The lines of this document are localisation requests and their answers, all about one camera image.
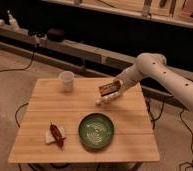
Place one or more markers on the green ceramic bowl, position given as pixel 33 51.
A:
pixel 96 131

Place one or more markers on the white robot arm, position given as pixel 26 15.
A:
pixel 154 66

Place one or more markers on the red chili pepper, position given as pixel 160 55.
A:
pixel 56 134

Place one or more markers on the dark rectangular eraser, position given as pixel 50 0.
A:
pixel 108 88

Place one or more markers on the white plastic bottle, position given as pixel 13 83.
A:
pixel 107 99

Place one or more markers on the white spray bottle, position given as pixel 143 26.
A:
pixel 13 22

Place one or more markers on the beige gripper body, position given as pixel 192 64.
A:
pixel 120 85

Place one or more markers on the black device on ledge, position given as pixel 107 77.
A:
pixel 55 35

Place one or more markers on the wooden table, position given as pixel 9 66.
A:
pixel 133 139

